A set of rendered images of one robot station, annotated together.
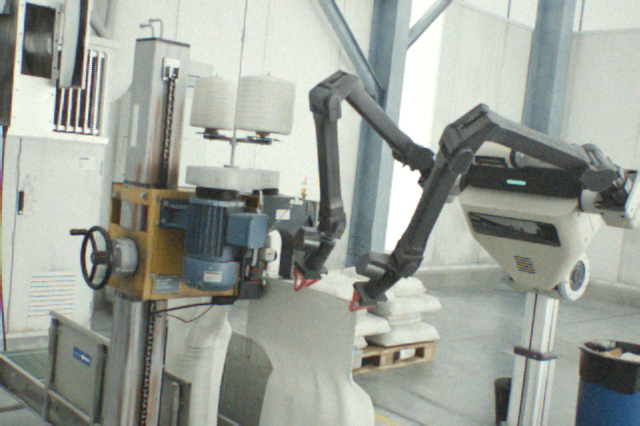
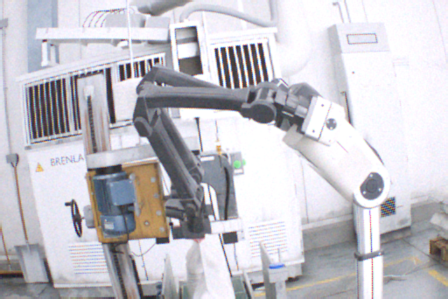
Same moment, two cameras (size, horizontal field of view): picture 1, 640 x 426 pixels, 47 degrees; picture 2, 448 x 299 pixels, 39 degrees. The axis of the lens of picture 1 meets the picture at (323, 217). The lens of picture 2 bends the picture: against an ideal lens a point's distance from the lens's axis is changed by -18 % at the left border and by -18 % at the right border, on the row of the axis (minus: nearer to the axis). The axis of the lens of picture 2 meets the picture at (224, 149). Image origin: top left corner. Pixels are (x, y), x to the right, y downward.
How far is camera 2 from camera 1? 1.99 m
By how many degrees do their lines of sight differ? 41
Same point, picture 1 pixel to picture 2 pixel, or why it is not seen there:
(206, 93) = not seen: hidden behind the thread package
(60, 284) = (272, 230)
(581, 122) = not seen: outside the picture
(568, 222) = (304, 147)
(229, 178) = (98, 159)
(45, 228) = (251, 188)
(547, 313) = (363, 221)
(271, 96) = (122, 94)
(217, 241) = (105, 202)
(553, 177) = not seen: hidden behind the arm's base
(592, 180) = (254, 115)
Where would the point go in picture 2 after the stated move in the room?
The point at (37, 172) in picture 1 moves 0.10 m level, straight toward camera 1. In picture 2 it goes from (234, 144) to (230, 145)
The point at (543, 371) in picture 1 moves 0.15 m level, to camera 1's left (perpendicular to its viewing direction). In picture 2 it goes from (365, 268) to (332, 270)
